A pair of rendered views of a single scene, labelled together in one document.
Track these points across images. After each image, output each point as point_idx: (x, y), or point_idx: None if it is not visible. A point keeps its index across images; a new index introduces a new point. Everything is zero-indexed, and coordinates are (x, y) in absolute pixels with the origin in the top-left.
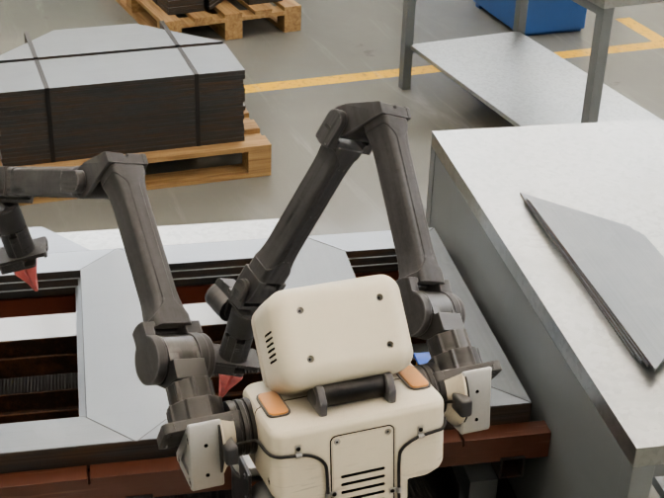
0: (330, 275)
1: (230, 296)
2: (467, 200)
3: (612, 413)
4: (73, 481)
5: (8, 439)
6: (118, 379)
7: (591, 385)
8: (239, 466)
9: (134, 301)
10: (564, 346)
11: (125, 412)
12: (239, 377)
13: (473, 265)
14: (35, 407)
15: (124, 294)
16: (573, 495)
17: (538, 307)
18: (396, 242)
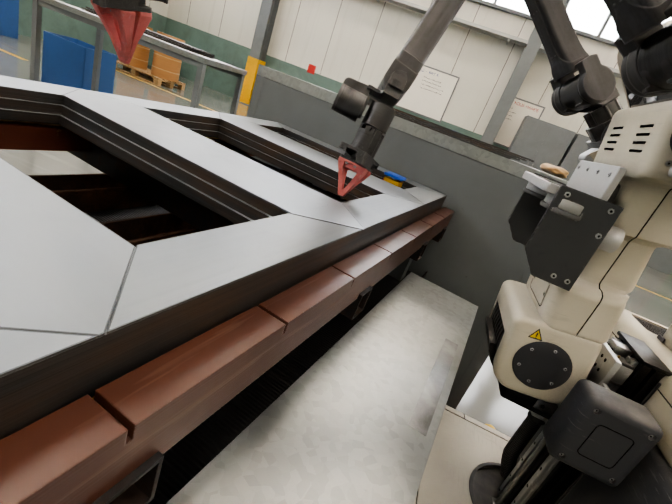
0: (271, 133)
1: (384, 89)
2: (323, 97)
3: (555, 178)
4: (345, 285)
5: (257, 244)
6: (260, 182)
7: (523, 169)
8: (586, 207)
9: (167, 127)
10: (483, 155)
11: (314, 207)
12: (370, 173)
13: (330, 137)
14: None
15: (147, 121)
16: (485, 239)
17: (440, 141)
18: (560, 34)
